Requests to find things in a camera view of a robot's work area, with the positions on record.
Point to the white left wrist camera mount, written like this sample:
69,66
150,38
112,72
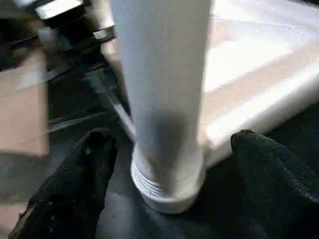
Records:
99,15

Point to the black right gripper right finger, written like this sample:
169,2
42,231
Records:
279,189

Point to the white plastic table leg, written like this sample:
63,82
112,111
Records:
162,74

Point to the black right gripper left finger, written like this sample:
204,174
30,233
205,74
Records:
69,189

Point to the white plastic table top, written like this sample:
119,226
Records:
261,62

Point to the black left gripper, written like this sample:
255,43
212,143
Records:
79,44

